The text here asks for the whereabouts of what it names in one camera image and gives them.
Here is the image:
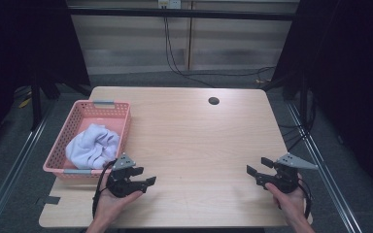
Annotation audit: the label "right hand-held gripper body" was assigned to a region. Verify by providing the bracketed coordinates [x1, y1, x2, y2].
[254, 152, 319, 195]

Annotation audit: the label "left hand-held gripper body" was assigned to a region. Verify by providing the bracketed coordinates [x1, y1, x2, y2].
[105, 152, 144, 199]

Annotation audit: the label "lavender printed towel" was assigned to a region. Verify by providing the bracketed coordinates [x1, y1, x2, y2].
[65, 123, 121, 171]

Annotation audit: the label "pink plastic basket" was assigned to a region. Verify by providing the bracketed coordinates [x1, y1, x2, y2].
[42, 99, 132, 181]

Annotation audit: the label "person's left hand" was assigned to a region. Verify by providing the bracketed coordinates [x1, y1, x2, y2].
[93, 188, 144, 225]

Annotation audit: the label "person's right hand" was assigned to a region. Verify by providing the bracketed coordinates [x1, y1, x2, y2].
[264, 173, 307, 225]

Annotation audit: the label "black tape strip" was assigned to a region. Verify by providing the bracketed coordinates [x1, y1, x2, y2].
[44, 195, 61, 206]

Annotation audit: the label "black metal stand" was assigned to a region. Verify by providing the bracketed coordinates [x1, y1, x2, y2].
[29, 73, 44, 132]

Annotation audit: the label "black curtain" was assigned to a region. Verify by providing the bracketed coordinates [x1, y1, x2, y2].
[0, 0, 92, 153]
[265, 0, 373, 208]

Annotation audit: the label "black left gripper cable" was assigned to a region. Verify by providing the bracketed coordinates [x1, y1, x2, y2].
[91, 159, 119, 219]

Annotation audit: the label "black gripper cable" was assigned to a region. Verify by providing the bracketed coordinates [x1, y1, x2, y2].
[297, 177, 314, 219]
[91, 159, 119, 219]

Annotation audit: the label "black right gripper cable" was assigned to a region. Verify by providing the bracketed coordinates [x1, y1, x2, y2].
[297, 177, 314, 219]

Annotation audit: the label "black floor cables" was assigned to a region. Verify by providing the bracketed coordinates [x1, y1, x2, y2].
[277, 121, 316, 153]

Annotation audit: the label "metal floor rail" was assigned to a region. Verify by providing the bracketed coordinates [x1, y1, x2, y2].
[284, 99, 364, 233]
[0, 102, 58, 233]

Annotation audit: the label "black wall cable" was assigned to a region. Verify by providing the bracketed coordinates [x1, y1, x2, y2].
[162, 6, 277, 88]

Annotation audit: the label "black horizontal frame bar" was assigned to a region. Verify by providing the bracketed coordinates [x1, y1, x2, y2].
[67, 7, 301, 22]

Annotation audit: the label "white wall socket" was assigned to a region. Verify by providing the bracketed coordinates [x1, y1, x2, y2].
[157, 0, 183, 10]

